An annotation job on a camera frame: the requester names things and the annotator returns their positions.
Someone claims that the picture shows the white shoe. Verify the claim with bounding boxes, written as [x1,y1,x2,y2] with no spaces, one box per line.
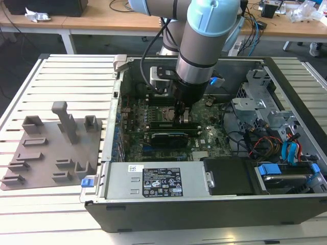
[309,41,321,58]

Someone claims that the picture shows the black box on desk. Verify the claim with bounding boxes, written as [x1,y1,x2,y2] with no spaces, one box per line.
[7,0,89,17]

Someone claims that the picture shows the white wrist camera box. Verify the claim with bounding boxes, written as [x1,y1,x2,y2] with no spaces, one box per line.
[149,65,177,95]

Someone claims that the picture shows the grey parts rack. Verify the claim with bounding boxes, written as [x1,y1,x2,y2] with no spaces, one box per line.
[0,101,103,191]

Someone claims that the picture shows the hard disk in blue carrier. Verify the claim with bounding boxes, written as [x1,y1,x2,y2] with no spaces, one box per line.
[254,163,321,195]

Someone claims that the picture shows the crumpled silver wrapper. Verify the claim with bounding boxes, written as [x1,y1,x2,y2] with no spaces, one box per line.
[24,7,52,23]

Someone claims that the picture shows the black plastic shroud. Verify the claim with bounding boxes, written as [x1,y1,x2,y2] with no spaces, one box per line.
[200,156,269,197]

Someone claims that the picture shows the grey case hinge bracket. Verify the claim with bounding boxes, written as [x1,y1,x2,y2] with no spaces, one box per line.
[112,54,128,72]

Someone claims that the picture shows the wooden desk white legs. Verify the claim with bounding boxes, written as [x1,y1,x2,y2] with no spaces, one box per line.
[0,0,164,55]

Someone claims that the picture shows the black PC case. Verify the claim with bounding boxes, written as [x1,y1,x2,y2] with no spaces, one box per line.
[80,55,327,233]

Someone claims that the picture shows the blue flat wire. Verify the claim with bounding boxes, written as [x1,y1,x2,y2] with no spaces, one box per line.
[282,139,303,167]

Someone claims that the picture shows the blue hanging cable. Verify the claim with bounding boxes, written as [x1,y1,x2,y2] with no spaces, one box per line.
[250,19,262,56]

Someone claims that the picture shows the black graphics card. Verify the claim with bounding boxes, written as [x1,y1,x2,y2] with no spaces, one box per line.
[150,131,190,149]

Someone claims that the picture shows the green motherboard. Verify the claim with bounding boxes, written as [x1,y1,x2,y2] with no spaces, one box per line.
[119,84,233,163]

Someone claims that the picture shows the clear plastic bags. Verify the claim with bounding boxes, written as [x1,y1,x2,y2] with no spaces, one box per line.
[285,0,327,24]

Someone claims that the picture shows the metal drive cage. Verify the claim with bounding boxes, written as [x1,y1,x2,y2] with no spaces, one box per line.
[230,68,302,154]

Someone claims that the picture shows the metal socket cover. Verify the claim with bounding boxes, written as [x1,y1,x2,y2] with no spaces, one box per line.
[158,106,192,124]

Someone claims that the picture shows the silver chipset heatsink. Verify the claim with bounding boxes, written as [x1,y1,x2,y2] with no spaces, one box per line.
[191,150,213,161]

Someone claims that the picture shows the orange and yellow wires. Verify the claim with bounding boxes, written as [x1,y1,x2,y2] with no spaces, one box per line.
[251,135,283,157]

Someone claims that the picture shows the grey power supply unit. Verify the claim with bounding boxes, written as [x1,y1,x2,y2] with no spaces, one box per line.
[104,161,213,200]

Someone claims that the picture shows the small grey wrist camera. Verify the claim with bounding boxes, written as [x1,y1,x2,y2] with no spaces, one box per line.
[208,75,226,88]

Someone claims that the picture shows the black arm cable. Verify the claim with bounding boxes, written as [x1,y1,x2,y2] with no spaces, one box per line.
[141,17,171,93]

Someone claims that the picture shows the silver CPU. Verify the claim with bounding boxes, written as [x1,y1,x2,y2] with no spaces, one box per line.
[161,108,177,120]

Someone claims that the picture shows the wooden desk with clutter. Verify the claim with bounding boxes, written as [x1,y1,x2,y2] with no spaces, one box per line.
[240,0,327,51]

